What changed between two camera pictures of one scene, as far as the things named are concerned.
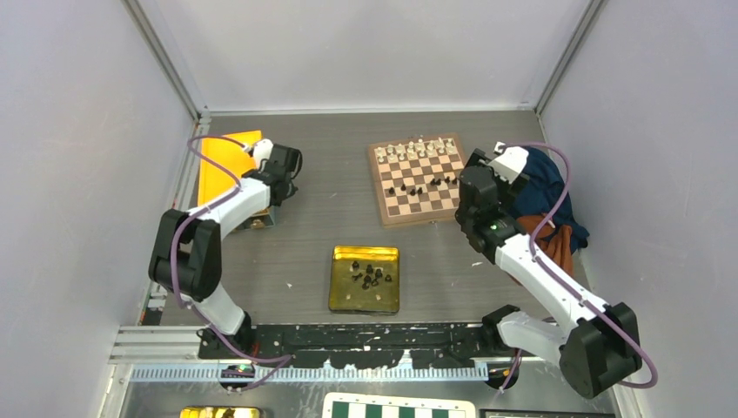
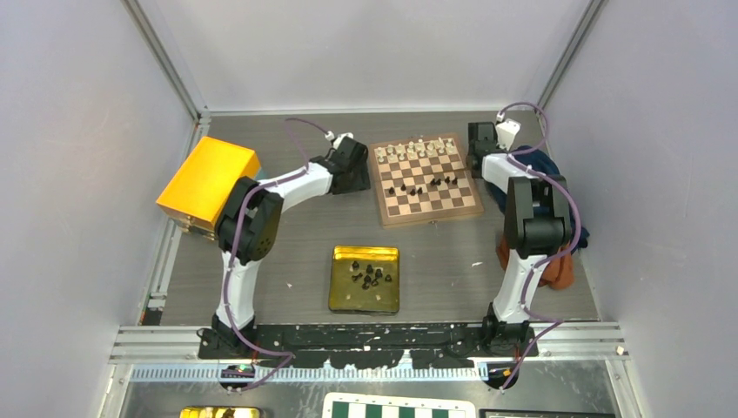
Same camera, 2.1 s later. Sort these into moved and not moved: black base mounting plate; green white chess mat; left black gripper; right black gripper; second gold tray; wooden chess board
Moved: left black gripper; right black gripper
Not moved: wooden chess board; second gold tray; green white chess mat; black base mounting plate
